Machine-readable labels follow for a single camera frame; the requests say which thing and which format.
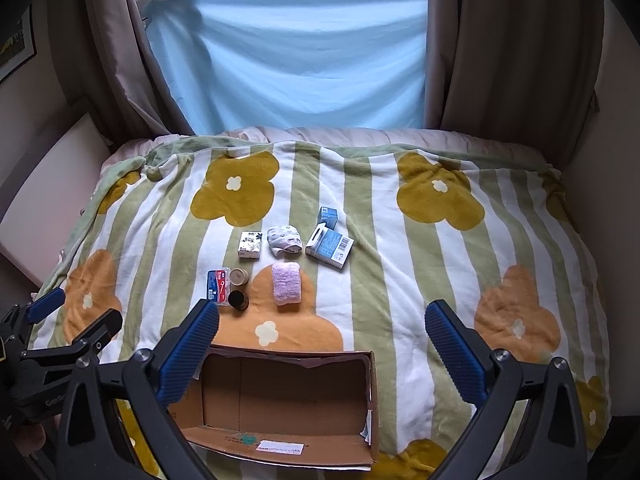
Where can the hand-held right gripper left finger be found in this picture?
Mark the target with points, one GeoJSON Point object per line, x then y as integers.
{"type": "Point", "coordinates": [190, 355]}

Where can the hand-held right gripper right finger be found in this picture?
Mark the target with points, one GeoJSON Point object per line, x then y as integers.
{"type": "Point", "coordinates": [452, 355]}

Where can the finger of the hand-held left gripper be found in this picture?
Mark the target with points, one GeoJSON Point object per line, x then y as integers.
{"type": "Point", "coordinates": [47, 305]}
{"type": "Point", "coordinates": [102, 330]}

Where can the dark-lidded round jar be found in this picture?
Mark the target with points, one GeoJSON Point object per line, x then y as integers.
{"type": "Point", "coordinates": [238, 301]}

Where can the red and blue card case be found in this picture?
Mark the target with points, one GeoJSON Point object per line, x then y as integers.
{"type": "Point", "coordinates": [218, 285]}

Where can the tan round jar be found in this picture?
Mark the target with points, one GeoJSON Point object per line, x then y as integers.
{"type": "Point", "coordinates": [239, 277]}

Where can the cardboard box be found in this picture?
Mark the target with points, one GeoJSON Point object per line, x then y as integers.
{"type": "Point", "coordinates": [280, 395]}

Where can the pink towel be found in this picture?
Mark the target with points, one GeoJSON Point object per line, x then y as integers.
{"type": "Point", "coordinates": [286, 285]}

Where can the white floral tissue pack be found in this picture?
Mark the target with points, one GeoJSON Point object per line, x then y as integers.
{"type": "Point", "coordinates": [250, 245]}

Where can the white flower-patterned sock roll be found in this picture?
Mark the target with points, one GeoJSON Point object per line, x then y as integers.
{"type": "Point", "coordinates": [284, 239]}

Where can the blue and white box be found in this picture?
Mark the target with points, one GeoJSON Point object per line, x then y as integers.
{"type": "Point", "coordinates": [329, 250]}

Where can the small blue carton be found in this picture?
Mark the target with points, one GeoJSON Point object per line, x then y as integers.
{"type": "Point", "coordinates": [328, 217]}

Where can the person's left hand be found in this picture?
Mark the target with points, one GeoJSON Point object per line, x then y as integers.
{"type": "Point", "coordinates": [30, 440]}

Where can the striped flower-print blanket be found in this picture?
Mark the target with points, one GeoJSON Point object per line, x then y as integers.
{"type": "Point", "coordinates": [380, 310]}

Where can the cream padded board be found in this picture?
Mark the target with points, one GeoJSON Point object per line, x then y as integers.
{"type": "Point", "coordinates": [55, 195]}

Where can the beige curtain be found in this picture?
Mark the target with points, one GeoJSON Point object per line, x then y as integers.
{"type": "Point", "coordinates": [510, 45]}
{"type": "Point", "coordinates": [120, 50]}

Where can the light blue sheet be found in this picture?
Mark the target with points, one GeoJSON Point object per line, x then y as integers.
{"type": "Point", "coordinates": [300, 60]}

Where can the framed wall picture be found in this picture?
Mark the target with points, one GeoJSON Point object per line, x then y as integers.
{"type": "Point", "coordinates": [15, 40]}

